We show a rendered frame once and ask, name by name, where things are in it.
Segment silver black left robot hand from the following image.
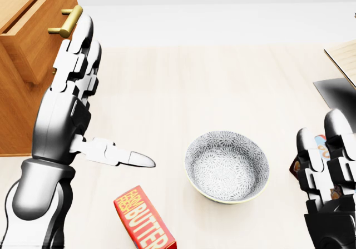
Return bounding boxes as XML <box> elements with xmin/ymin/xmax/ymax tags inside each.
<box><xmin>31</xmin><ymin>13</ymin><xmax>156</xmax><ymax>168</ymax></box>

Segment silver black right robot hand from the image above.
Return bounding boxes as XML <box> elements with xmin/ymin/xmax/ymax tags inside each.
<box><xmin>295</xmin><ymin>108</ymin><xmax>356</xmax><ymax>249</ymax></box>

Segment wooden cabinet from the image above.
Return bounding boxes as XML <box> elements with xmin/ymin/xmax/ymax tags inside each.
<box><xmin>0</xmin><ymin>0</ymin><xmax>79</xmax><ymax>157</ymax></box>

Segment wooden cabinet drawer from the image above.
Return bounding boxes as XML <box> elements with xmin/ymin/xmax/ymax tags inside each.
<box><xmin>0</xmin><ymin>0</ymin><xmax>81</xmax><ymax>86</ymax></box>

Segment grey patterned bowl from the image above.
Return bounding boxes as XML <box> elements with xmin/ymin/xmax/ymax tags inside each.
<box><xmin>184</xmin><ymin>131</ymin><xmax>270</xmax><ymax>205</ymax></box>

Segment colourful printed food box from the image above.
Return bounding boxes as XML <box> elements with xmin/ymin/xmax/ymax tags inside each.
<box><xmin>289</xmin><ymin>134</ymin><xmax>343</xmax><ymax>200</ymax></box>

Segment red butter box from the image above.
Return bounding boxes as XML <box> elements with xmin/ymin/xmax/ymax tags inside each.
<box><xmin>113</xmin><ymin>185</ymin><xmax>177</xmax><ymax>249</ymax></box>

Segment pale wooden tray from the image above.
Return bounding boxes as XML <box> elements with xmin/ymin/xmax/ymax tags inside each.
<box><xmin>323</xmin><ymin>38</ymin><xmax>356</xmax><ymax>90</ymax></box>

